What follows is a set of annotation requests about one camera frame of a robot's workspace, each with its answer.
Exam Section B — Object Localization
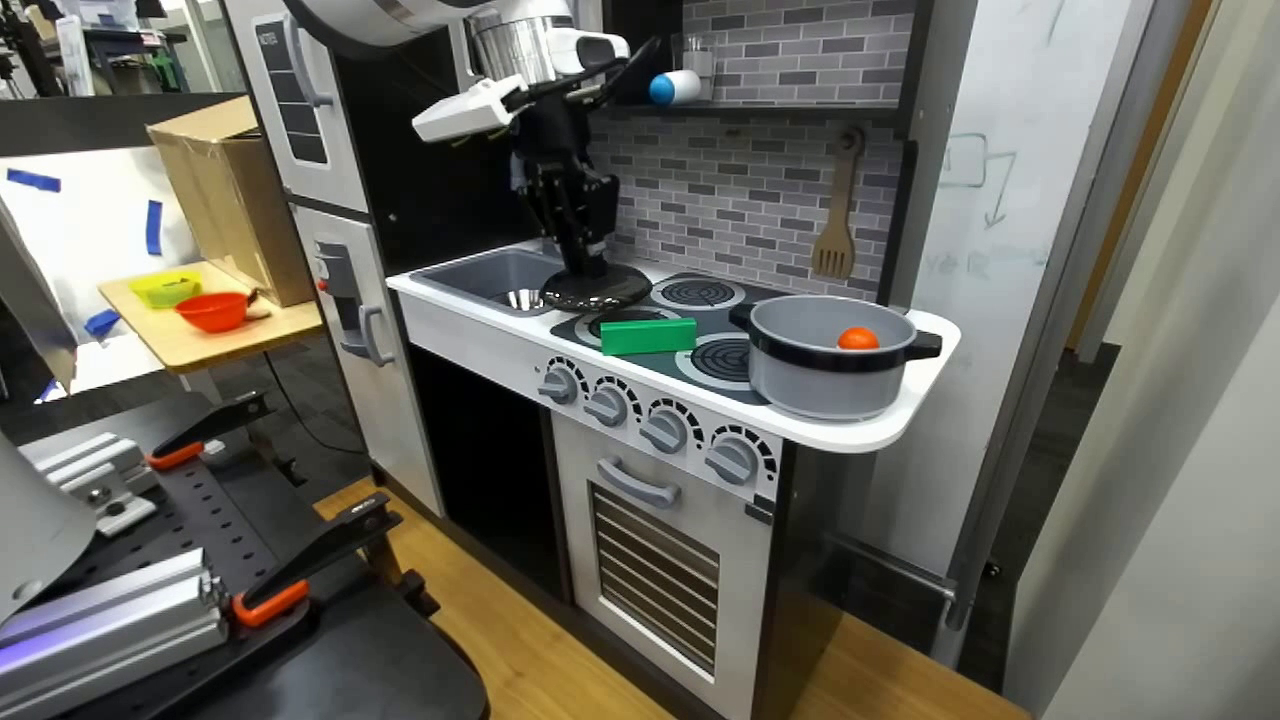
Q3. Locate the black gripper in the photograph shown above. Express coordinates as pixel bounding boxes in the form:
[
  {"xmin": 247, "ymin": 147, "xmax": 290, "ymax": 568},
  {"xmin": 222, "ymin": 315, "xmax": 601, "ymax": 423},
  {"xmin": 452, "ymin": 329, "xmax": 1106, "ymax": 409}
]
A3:
[{"xmin": 518, "ymin": 95, "xmax": 620, "ymax": 271}]

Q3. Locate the black pot lid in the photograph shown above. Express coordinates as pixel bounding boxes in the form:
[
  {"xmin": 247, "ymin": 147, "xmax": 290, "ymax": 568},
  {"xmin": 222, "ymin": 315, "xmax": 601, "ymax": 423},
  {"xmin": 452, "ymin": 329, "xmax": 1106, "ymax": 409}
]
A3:
[{"xmin": 541, "ymin": 264, "xmax": 651, "ymax": 313}]

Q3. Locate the white bottle orange cap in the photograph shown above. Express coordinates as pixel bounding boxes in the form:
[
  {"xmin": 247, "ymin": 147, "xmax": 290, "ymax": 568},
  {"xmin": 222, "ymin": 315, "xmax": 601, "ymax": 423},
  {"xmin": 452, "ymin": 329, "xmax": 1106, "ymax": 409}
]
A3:
[{"xmin": 837, "ymin": 323, "xmax": 881, "ymax": 351}]

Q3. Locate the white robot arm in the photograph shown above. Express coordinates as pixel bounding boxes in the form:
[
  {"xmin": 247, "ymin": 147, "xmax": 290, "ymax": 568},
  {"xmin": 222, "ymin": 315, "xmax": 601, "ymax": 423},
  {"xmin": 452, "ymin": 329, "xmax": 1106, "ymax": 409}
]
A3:
[{"xmin": 286, "ymin": 0, "xmax": 632, "ymax": 278}]

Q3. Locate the grey toy cooking pot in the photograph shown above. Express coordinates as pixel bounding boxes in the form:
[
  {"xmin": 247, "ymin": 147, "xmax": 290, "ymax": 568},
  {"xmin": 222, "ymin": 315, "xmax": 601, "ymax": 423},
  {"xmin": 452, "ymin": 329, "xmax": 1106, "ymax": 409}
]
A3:
[{"xmin": 741, "ymin": 295, "xmax": 944, "ymax": 423}]

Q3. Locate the small metal bowl in sink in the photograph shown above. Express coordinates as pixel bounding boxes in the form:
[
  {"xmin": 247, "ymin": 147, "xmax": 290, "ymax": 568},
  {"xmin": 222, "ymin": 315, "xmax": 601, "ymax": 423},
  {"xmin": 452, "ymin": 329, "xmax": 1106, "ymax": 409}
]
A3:
[{"xmin": 505, "ymin": 290, "xmax": 547, "ymax": 315}]

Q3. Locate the green rectangular block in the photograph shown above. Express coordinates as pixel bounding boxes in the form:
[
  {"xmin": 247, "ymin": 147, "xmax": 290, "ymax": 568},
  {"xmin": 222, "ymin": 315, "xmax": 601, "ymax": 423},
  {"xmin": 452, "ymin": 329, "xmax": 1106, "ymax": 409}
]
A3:
[{"xmin": 601, "ymin": 320, "xmax": 695, "ymax": 358}]

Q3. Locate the white blue cylinder toy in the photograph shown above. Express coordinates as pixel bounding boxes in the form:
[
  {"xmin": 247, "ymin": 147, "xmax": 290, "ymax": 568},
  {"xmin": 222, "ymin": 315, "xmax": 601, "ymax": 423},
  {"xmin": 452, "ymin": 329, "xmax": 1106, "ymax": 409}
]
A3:
[{"xmin": 650, "ymin": 68, "xmax": 705, "ymax": 108}]

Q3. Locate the toy kitchen play set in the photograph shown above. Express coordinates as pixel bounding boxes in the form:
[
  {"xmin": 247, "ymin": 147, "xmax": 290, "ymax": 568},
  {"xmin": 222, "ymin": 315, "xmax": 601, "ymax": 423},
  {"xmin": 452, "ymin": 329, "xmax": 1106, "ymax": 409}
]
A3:
[{"xmin": 222, "ymin": 0, "xmax": 961, "ymax": 720}]

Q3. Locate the cardboard box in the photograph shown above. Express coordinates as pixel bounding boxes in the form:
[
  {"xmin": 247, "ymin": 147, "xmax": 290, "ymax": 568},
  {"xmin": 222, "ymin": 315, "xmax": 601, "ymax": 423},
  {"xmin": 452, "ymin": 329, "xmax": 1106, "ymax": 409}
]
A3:
[{"xmin": 148, "ymin": 95, "xmax": 313, "ymax": 307}]

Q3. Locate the orange bowl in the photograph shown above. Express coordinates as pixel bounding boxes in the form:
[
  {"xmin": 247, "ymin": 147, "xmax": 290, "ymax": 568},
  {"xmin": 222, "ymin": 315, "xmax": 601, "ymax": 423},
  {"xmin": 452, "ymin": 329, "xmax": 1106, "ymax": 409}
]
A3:
[{"xmin": 175, "ymin": 293, "xmax": 258, "ymax": 334}]

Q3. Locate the green yellow tray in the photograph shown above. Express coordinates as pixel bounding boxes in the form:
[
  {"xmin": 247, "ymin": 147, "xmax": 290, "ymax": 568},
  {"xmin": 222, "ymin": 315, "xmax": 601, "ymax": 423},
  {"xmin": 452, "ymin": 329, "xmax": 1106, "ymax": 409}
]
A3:
[{"xmin": 132, "ymin": 271, "xmax": 204, "ymax": 307}]

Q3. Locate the black orange clamp lower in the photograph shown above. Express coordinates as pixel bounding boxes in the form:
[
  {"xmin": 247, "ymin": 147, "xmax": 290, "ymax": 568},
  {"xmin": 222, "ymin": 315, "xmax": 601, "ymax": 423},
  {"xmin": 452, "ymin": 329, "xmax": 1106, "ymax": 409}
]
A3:
[{"xmin": 228, "ymin": 494, "xmax": 400, "ymax": 631}]

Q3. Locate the black orange clamp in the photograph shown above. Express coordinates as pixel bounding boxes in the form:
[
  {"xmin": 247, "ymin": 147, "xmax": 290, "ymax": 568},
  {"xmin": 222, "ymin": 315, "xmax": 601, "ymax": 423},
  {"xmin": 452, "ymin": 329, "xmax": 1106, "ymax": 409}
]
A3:
[
  {"xmin": 228, "ymin": 494, "xmax": 400, "ymax": 631},
  {"xmin": 148, "ymin": 393, "xmax": 270, "ymax": 473}
]

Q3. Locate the wooden board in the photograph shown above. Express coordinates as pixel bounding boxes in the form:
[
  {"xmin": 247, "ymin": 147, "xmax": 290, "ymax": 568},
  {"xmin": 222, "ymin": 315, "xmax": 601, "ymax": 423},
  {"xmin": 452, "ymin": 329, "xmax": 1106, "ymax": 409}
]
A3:
[{"xmin": 102, "ymin": 262, "xmax": 322, "ymax": 372}]

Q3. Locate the black orange clamp upper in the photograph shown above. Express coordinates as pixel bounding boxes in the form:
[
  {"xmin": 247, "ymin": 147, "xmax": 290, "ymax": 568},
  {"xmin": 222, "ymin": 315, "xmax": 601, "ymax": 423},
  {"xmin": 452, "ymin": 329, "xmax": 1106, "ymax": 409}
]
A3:
[{"xmin": 148, "ymin": 393, "xmax": 270, "ymax": 473}]

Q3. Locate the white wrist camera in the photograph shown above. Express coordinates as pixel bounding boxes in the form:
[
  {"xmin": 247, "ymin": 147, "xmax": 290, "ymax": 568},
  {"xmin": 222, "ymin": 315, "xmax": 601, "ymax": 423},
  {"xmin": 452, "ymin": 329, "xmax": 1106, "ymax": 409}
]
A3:
[{"xmin": 407, "ymin": 36, "xmax": 632, "ymax": 147}]

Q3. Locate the wooden spatula on wall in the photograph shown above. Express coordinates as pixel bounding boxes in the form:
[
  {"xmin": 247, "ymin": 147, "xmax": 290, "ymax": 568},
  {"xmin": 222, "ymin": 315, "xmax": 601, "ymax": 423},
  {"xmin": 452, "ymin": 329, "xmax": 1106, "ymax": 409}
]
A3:
[{"xmin": 812, "ymin": 130, "xmax": 865, "ymax": 279}]

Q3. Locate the aluminium extrusion rail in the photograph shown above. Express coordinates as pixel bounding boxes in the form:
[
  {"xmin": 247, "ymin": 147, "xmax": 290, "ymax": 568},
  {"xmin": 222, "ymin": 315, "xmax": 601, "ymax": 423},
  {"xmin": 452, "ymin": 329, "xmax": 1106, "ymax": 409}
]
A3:
[{"xmin": 0, "ymin": 548, "xmax": 228, "ymax": 720}]

